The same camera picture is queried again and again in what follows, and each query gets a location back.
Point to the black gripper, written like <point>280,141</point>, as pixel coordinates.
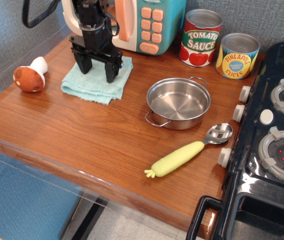
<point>96,44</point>

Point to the light blue napkin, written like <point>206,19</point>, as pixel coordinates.
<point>93,85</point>

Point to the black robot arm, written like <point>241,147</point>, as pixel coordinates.
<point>93,12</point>

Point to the teal toy microwave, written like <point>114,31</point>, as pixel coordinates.
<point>144,26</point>

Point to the brown plush mushroom toy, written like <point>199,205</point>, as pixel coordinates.
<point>31,78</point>

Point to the small steel pot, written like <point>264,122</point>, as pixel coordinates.
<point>177,103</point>

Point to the tomato sauce can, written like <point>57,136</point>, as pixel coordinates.
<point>201,32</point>

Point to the pineapple slices can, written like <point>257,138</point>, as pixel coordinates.
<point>237,55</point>

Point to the dark blue toy stove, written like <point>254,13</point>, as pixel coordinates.
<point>252,207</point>

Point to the spoon with yellow-green handle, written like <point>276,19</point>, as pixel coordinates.
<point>217,134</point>

